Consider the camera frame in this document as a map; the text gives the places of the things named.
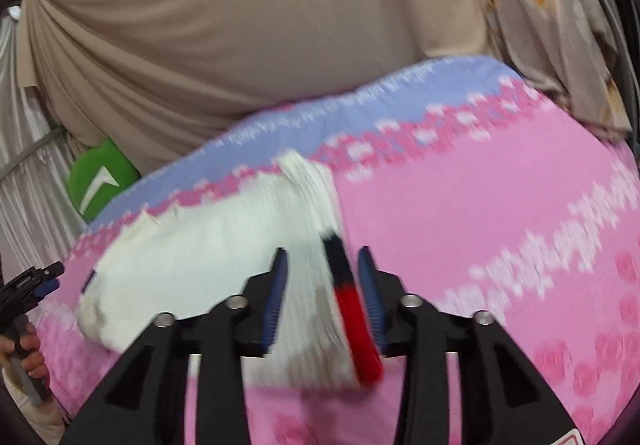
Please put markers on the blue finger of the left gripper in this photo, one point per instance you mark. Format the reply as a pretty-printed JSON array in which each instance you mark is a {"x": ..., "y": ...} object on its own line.
[{"x": 46, "y": 288}]

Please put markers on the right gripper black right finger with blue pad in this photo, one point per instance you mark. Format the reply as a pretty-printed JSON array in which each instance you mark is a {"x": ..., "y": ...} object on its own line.
[{"x": 504, "y": 398}]

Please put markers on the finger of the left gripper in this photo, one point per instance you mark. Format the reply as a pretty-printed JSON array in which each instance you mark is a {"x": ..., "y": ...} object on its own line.
[{"x": 36, "y": 276}]

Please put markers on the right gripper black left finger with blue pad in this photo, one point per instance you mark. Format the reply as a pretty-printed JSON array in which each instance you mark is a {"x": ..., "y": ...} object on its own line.
[{"x": 142, "y": 399}]

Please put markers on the white knitted sweater red-black trim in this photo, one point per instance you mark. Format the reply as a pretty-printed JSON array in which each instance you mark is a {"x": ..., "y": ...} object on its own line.
[{"x": 187, "y": 260}]

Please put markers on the silver pleated curtain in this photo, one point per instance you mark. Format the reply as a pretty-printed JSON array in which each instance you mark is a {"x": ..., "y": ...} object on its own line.
[{"x": 38, "y": 222}]

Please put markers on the green cushion white mark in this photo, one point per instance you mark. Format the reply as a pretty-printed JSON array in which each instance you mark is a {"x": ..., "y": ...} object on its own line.
[{"x": 97, "y": 177}]

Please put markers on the beige draped fabric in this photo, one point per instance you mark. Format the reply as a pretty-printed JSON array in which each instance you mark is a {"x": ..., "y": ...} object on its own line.
[{"x": 162, "y": 77}]

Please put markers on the floral patterned cloth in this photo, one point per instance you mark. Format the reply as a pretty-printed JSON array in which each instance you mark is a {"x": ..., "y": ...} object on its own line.
[{"x": 565, "y": 49}]

